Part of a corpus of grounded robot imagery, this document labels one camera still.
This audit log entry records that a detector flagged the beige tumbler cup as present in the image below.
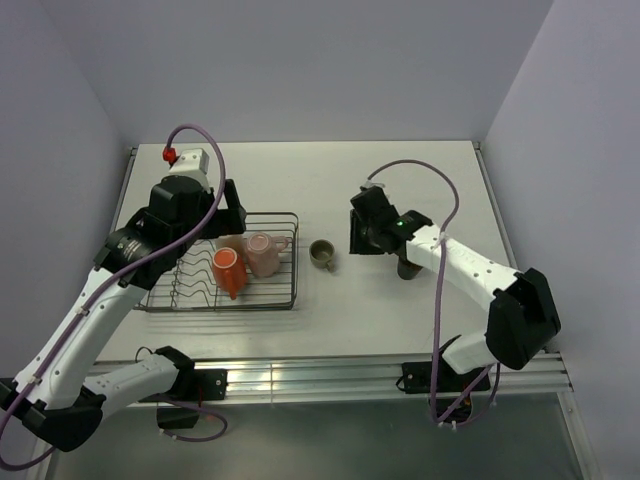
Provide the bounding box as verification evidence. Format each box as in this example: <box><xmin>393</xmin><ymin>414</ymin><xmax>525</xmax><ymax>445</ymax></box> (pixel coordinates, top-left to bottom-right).
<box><xmin>214</xmin><ymin>234</ymin><xmax>244</xmax><ymax>253</ymax></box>

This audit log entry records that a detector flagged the pink mug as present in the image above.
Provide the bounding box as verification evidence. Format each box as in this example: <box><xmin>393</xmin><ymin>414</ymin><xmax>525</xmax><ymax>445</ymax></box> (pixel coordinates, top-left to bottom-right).
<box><xmin>245</xmin><ymin>232</ymin><xmax>290</xmax><ymax>278</ymax></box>

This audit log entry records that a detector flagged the orange mug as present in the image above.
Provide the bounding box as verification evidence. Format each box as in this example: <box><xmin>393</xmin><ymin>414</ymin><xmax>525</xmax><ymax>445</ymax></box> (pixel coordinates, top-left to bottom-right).
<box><xmin>212</xmin><ymin>248</ymin><xmax>248</xmax><ymax>300</ymax></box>

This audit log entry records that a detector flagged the dark grey mug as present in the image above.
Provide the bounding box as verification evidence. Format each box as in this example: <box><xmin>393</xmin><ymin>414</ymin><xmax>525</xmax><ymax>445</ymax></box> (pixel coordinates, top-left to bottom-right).
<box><xmin>396</xmin><ymin>258</ymin><xmax>422</xmax><ymax>281</ymax></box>

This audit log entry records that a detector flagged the grey-green small mug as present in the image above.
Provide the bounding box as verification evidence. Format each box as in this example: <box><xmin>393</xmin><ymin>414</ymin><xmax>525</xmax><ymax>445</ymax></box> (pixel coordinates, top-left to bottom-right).
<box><xmin>309</xmin><ymin>239</ymin><xmax>335</xmax><ymax>272</ymax></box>

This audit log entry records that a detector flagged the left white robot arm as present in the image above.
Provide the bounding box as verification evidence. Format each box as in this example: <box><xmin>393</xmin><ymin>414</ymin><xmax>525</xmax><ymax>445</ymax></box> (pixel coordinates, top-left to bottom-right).
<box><xmin>1</xmin><ymin>175</ymin><xmax>246</xmax><ymax>452</ymax></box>

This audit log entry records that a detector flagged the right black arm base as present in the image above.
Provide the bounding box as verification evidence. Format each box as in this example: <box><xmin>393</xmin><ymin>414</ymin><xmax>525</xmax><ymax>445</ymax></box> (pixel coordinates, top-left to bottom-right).
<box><xmin>395</xmin><ymin>361</ymin><xmax>491</xmax><ymax>394</ymax></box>

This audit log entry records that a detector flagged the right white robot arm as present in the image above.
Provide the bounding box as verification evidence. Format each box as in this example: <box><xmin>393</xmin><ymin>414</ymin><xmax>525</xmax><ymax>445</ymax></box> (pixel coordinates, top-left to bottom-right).
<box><xmin>350</xmin><ymin>186</ymin><xmax>561</xmax><ymax>390</ymax></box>

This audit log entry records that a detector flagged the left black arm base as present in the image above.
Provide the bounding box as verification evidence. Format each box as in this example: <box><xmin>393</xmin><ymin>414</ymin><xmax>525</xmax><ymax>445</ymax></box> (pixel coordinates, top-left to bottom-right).
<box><xmin>176</xmin><ymin>368</ymin><xmax>228</xmax><ymax>403</ymax></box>

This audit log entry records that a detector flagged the black box under table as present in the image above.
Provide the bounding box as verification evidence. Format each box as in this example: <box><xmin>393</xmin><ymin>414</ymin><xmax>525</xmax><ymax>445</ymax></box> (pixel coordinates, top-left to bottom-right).
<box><xmin>156</xmin><ymin>407</ymin><xmax>199</xmax><ymax>431</ymax></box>

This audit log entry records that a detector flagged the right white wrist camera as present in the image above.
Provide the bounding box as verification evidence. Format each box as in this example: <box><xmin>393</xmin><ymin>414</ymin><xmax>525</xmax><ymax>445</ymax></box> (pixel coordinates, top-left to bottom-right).
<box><xmin>361</xmin><ymin>180</ymin><xmax>385</xmax><ymax>190</ymax></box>

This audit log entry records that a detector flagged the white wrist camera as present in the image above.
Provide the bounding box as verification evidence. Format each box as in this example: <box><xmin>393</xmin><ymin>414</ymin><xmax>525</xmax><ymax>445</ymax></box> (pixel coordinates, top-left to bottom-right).
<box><xmin>361</xmin><ymin>180</ymin><xmax>385</xmax><ymax>190</ymax></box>
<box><xmin>162</xmin><ymin>147</ymin><xmax>209</xmax><ymax>188</ymax></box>

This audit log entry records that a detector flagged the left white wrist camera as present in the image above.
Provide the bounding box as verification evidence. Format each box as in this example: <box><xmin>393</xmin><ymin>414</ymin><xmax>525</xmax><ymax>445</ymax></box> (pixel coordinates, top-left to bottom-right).
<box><xmin>162</xmin><ymin>147</ymin><xmax>209</xmax><ymax>188</ymax></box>

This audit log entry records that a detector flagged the grey wire dish rack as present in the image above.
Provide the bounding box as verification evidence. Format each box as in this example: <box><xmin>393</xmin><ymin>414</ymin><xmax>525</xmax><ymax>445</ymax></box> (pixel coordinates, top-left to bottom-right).
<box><xmin>136</xmin><ymin>212</ymin><xmax>299</xmax><ymax>313</ymax></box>

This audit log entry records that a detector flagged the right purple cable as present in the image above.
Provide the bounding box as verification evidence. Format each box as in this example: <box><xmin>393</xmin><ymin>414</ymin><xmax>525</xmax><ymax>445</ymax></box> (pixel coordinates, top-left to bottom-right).
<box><xmin>367</xmin><ymin>159</ymin><xmax>502</xmax><ymax>427</ymax></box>

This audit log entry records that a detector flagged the aluminium table rail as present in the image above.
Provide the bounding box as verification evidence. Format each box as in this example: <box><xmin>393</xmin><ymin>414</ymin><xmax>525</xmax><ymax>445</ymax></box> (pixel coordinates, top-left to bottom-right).
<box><xmin>195</xmin><ymin>353</ymin><xmax>573</xmax><ymax>405</ymax></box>

